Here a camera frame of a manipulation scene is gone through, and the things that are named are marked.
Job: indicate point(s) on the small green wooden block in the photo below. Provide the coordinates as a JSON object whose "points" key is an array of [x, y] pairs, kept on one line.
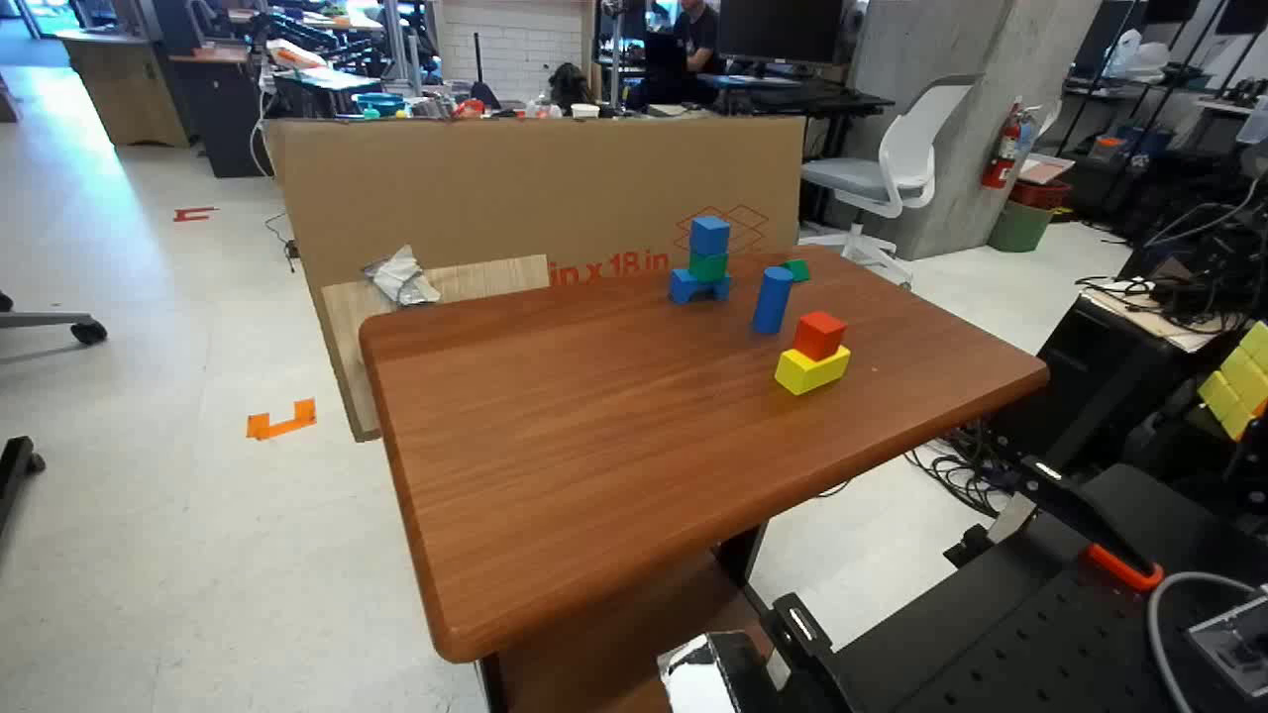
{"points": [[799, 270]]}

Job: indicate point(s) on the yellow sticky notes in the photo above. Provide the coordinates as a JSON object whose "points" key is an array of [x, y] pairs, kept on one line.
{"points": [[1244, 379]]}

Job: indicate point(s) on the large cardboard box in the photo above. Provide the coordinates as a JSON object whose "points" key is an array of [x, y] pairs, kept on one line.
{"points": [[529, 190]]}

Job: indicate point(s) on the orange plastic bracket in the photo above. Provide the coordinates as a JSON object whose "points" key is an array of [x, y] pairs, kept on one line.
{"points": [[278, 421]]}

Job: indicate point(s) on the wooden cabinet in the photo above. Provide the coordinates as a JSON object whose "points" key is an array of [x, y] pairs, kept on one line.
{"points": [[125, 86]]}

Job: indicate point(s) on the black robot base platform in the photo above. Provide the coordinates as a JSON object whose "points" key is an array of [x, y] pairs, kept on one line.
{"points": [[1044, 635]]}

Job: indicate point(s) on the red wooden cube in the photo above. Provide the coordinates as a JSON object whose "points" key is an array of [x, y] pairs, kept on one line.
{"points": [[818, 332]]}

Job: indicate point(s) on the red fire extinguisher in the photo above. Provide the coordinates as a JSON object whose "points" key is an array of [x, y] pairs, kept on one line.
{"points": [[1005, 149]]}

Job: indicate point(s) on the blue wooden base block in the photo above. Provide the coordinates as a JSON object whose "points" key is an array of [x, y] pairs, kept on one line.
{"points": [[692, 286]]}

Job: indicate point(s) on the white office chair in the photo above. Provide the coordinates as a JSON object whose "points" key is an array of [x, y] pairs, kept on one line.
{"points": [[888, 169]]}

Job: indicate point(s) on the person in dark clothes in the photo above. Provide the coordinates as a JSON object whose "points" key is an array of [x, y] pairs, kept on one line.
{"points": [[685, 47]]}

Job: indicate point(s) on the white plastic bag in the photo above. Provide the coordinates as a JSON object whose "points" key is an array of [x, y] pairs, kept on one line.
{"points": [[1137, 58]]}

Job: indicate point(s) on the light wooden board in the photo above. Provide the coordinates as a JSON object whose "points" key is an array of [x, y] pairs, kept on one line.
{"points": [[345, 356]]}

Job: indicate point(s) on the blue wooden cylinder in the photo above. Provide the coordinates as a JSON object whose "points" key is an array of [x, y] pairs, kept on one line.
{"points": [[769, 301]]}

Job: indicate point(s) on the yellow wooden block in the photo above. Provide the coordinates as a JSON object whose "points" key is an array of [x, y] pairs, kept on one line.
{"points": [[810, 373]]}

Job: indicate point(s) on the crumpled white cloth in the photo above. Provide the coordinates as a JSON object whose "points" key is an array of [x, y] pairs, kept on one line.
{"points": [[401, 280]]}

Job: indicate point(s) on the green box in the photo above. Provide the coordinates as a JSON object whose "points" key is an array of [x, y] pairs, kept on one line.
{"points": [[1020, 227]]}

